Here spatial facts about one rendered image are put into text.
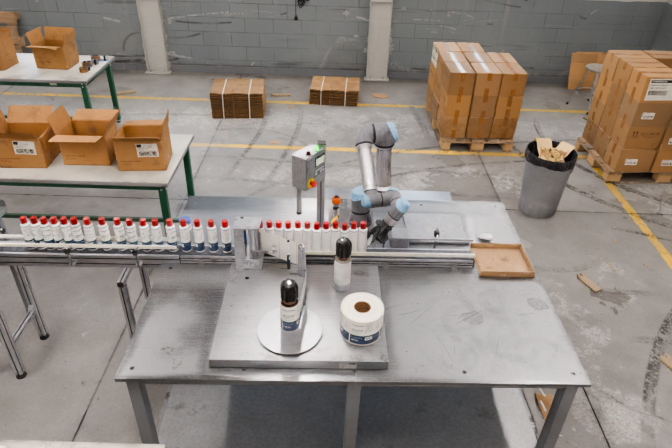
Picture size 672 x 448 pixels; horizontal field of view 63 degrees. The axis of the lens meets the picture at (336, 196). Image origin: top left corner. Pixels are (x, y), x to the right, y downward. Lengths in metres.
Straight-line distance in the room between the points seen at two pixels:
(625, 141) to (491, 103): 1.36
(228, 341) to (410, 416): 1.13
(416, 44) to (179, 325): 6.17
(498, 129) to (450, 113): 0.59
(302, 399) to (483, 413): 1.00
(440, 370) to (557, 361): 0.56
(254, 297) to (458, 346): 1.03
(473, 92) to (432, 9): 2.27
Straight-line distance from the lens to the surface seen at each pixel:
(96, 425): 3.63
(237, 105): 6.82
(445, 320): 2.85
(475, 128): 6.26
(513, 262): 3.31
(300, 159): 2.79
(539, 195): 5.22
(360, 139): 3.05
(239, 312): 2.76
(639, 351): 4.35
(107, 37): 8.77
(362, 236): 3.02
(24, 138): 4.46
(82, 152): 4.41
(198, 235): 3.08
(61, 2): 8.88
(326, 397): 3.24
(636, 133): 6.08
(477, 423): 3.26
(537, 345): 2.86
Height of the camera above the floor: 2.79
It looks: 32 degrees down
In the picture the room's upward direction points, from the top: 2 degrees clockwise
